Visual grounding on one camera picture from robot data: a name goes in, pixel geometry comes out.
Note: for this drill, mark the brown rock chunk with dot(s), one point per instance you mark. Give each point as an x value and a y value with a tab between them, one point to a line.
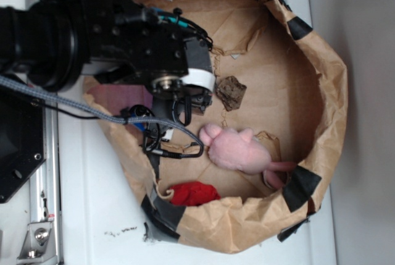
231	92

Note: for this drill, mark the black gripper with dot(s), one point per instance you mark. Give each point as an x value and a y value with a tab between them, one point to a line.
121	42

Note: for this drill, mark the pink plush pig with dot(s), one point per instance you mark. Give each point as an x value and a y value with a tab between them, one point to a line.
234	150

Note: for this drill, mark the brown paper bag bin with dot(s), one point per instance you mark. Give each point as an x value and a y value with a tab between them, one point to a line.
296	104

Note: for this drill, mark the metal corner bracket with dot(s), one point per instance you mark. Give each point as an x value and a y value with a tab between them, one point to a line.
38	245

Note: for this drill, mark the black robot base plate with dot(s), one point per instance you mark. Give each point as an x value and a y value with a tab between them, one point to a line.
22	141

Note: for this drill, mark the red cloth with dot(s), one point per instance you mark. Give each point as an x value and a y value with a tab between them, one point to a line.
193	194

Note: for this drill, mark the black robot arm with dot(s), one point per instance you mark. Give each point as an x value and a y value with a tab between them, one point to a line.
27	45

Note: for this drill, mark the aluminium rail frame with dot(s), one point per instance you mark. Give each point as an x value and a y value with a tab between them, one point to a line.
45	189

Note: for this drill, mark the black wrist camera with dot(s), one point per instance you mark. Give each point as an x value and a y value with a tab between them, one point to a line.
153	133

